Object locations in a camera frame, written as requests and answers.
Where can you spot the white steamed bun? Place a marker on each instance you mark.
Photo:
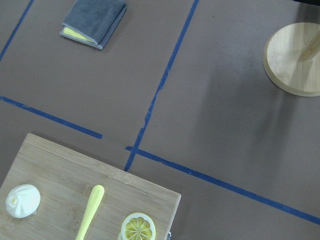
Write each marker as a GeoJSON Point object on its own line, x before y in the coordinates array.
{"type": "Point", "coordinates": [22, 201]}

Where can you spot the yellow plastic knife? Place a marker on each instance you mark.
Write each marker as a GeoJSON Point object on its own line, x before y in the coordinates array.
{"type": "Point", "coordinates": [95, 198]}

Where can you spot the lemon slice left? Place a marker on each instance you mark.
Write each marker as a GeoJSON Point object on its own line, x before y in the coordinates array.
{"type": "Point", "coordinates": [138, 226]}

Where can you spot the bamboo cutting board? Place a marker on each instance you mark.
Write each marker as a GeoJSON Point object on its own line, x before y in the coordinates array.
{"type": "Point", "coordinates": [65, 179]}

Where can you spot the grey yellow folded cloth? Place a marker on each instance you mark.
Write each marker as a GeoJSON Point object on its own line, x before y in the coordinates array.
{"type": "Point", "coordinates": [92, 22]}

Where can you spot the wooden mug tree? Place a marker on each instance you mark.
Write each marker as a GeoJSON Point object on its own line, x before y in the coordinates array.
{"type": "Point", "coordinates": [292, 59]}

